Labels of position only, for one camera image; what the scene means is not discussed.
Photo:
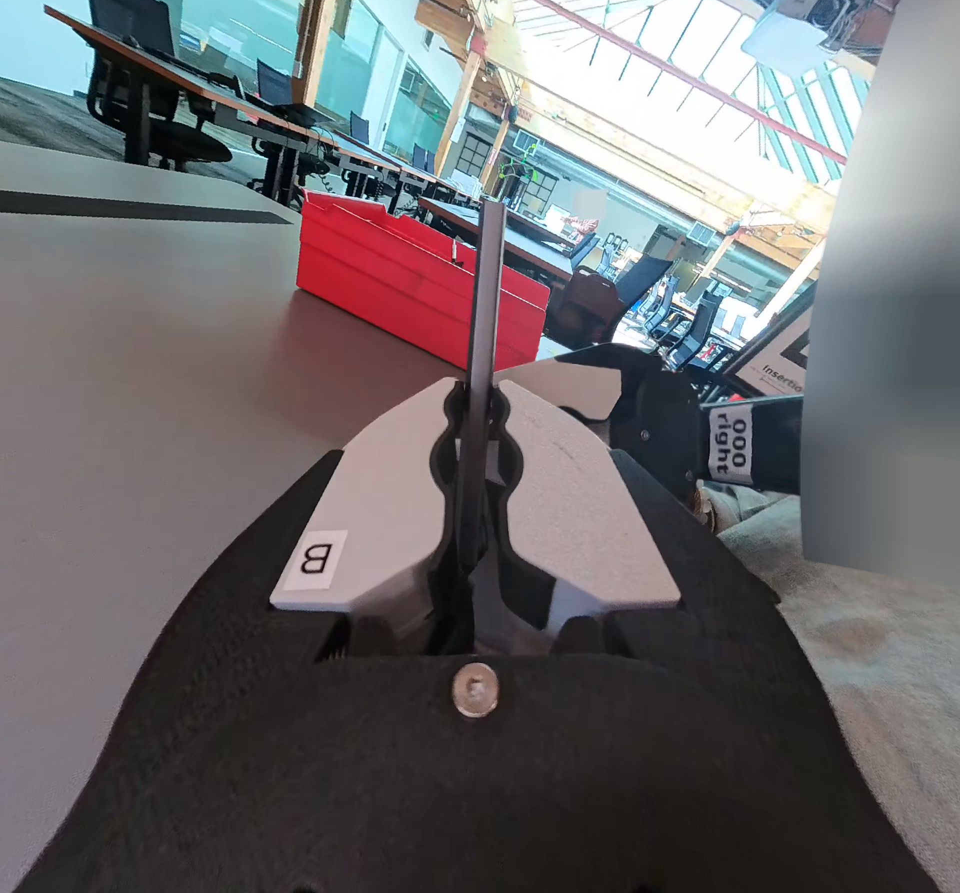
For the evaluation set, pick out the white ceiling projector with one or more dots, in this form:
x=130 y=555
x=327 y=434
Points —
x=787 y=30

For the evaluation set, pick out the wooden office desk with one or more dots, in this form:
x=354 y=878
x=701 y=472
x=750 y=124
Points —
x=187 y=75

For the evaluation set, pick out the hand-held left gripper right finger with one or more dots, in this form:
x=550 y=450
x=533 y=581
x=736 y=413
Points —
x=592 y=510

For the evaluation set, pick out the black office chair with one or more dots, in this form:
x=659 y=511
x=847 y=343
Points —
x=172 y=143
x=645 y=285

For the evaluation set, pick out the red ceiling pipe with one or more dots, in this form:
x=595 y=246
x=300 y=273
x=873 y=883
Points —
x=675 y=72

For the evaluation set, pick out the white printed sign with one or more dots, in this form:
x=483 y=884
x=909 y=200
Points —
x=780 y=375

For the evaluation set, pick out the dark office desk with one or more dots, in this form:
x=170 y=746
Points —
x=525 y=240

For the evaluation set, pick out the red plastic bin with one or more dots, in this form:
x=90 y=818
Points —
x=390 y=285

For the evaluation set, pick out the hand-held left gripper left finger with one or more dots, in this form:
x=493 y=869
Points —
x=382 y=503

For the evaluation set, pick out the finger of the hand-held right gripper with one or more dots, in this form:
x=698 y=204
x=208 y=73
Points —
x=577 y=387

